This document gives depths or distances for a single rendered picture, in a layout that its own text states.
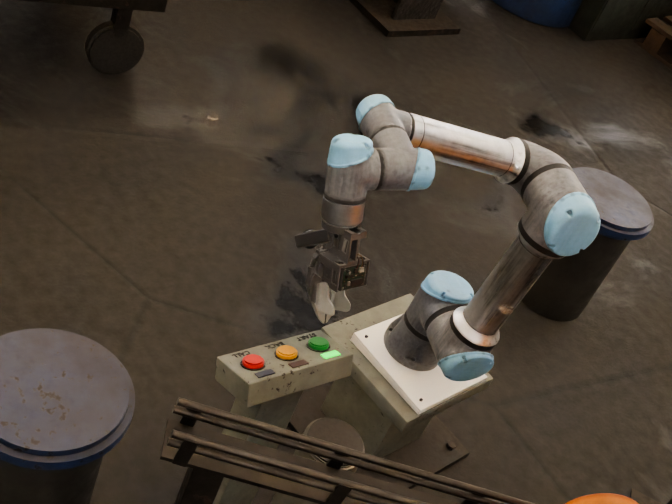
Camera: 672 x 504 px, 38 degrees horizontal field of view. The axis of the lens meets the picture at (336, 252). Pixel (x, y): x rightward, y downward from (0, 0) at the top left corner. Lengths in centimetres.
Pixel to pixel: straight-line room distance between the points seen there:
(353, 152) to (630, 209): 161
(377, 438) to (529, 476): 50
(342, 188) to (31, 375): 68
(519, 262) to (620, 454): 110
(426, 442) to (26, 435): 118
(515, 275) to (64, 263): 129
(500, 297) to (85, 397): 86
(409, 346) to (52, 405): 86
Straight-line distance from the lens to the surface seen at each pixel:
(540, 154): 202
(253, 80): 378
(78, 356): 196
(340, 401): 251
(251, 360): 179
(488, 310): 210
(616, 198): 317
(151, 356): 258
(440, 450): 265
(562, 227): 193
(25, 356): 195
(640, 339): 344
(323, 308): 181
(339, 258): 175
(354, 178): 169
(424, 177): 174
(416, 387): 232
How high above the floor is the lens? 188
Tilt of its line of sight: 37 degrees down
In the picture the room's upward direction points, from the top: 23 degrees clockwise
